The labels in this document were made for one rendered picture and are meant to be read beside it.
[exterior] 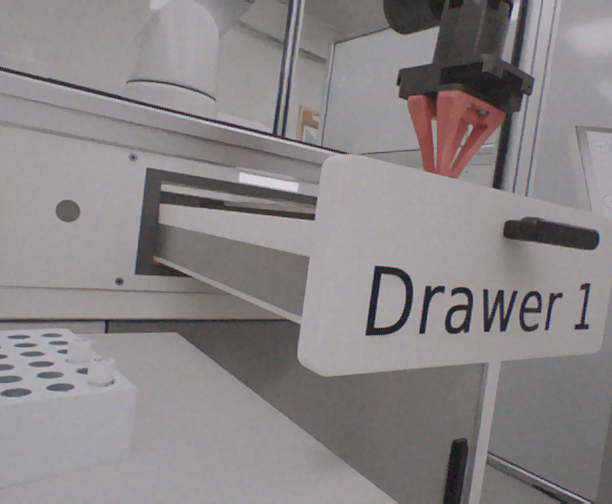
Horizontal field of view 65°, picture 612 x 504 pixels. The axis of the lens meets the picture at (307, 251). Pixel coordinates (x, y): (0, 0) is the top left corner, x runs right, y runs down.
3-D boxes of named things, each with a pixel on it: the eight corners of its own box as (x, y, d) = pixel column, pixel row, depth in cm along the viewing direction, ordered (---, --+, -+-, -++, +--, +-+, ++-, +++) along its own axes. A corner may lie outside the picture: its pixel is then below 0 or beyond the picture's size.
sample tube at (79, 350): (87, 420, 28) (95, 342, 28) (64, 424, 27) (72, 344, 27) (79, 412, 29) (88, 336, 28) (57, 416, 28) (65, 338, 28)
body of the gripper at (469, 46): (485, 77, 36) (508, -25, 35) (391, 89, 44) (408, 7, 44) (533, 102, 40) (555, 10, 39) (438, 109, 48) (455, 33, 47)
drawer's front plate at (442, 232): (600, 353, 40) (622, 220, 39) (313, 378, 23) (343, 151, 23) (579, 347, 41) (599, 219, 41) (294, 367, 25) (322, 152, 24)
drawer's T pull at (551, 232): (599, 252, 30) (603, 230, 30) (533, 241, 26) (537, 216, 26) (544, 245, 33) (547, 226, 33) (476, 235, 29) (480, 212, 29)
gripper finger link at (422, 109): (450, 184, 37) (478, 61, 36) (388, 178, 43) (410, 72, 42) (502, 199, 41) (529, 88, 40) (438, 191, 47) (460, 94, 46)
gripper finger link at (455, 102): (437, 182, 38) (463, 63, 38) (378, 177, 44) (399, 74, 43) (489, 197, 42) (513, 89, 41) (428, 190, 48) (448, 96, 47)
